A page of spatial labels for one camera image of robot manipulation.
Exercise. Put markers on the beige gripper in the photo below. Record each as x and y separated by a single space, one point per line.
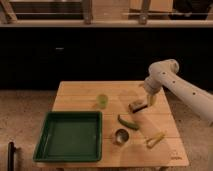
151 99

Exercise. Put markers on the wooden black felt eraser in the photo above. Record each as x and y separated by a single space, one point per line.
137 106

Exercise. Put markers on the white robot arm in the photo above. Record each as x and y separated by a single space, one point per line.
164 73

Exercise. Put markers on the green plastic tray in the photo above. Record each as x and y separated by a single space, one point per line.
72 136

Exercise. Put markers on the green cucumber toy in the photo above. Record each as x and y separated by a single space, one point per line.
127 124

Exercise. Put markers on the wooden table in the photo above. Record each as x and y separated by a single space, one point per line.
169 152

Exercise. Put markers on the small metal cup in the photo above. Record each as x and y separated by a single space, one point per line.
121 136

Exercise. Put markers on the green plastic cup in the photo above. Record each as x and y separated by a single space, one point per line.
102 101

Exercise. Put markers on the black chair back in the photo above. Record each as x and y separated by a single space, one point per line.
11 152

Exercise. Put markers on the wooden shelf rail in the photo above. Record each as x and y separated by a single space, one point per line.
106 13

